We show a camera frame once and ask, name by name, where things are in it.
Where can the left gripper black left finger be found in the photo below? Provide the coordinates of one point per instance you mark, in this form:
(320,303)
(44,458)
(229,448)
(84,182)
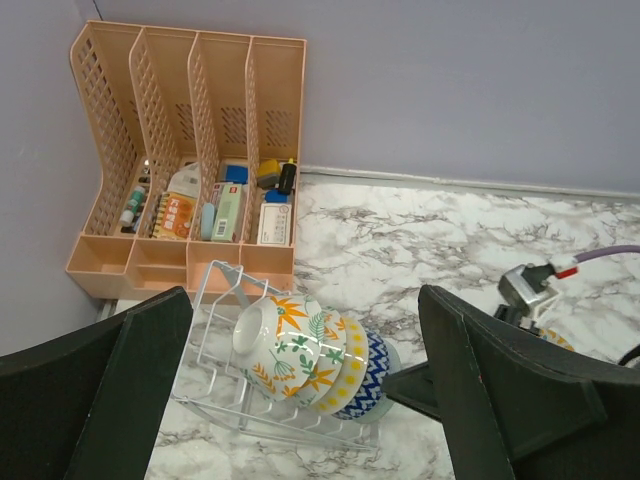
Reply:
(89,404)

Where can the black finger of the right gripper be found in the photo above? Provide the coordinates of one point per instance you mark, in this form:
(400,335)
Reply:
(414,388)

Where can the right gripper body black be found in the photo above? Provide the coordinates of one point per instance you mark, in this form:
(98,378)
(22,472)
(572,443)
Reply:
(514,317)

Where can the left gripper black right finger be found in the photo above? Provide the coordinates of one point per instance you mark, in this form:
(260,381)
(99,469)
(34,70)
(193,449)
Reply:
(514,406)

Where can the blue yellow floral bowl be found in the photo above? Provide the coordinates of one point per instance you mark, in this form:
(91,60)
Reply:
(553,337)

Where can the red and blue patterned bowl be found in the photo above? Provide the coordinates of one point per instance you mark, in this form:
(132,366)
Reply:
(369,403)

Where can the yellow teal patterned bowl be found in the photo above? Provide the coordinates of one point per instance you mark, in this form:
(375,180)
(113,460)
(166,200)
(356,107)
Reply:
(352,372)

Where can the white orange leaf bowl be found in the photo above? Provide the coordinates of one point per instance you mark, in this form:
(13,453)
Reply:
(322,373)

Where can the glue stick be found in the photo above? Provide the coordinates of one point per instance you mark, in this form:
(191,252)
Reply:
(132,206)

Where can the white card box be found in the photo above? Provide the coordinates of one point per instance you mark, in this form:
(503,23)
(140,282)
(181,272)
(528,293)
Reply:
(275,223)

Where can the green staple box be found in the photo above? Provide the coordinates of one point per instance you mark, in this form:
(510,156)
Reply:
(230,213)

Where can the light blue tube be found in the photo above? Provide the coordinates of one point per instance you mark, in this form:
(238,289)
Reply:
(207,221)

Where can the blue small block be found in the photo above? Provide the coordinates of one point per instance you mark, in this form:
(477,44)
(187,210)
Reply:
(274,196)

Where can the black yellow marker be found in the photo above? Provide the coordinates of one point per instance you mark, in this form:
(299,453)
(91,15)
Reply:
(287,177)

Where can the yellow black eraser block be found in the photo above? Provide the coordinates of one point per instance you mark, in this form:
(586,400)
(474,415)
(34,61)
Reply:
(268,174)

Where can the blue eraser block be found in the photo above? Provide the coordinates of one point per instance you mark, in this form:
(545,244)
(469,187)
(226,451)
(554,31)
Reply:
(236,174)

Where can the orange plastic file organizer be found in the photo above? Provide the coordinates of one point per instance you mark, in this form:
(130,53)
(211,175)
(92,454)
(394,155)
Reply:
(156,99)

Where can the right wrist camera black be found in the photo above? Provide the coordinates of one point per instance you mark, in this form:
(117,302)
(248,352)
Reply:
(527,287)

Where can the white wire dish rack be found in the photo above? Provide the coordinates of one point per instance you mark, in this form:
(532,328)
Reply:
(210,384)

